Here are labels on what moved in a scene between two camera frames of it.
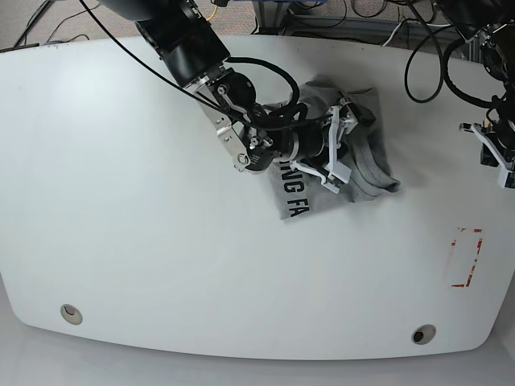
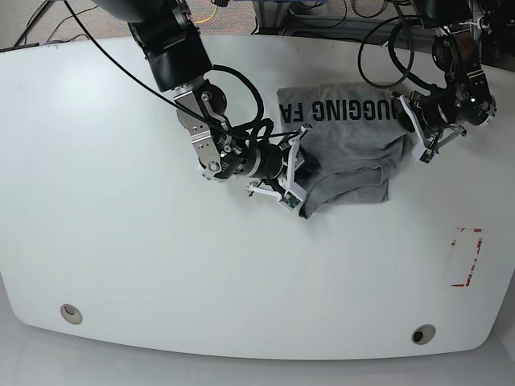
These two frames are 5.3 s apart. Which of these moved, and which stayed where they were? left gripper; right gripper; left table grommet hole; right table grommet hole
Moved: left gripper; right gripper
Stayed: right table grommet hole; left table grommet hole
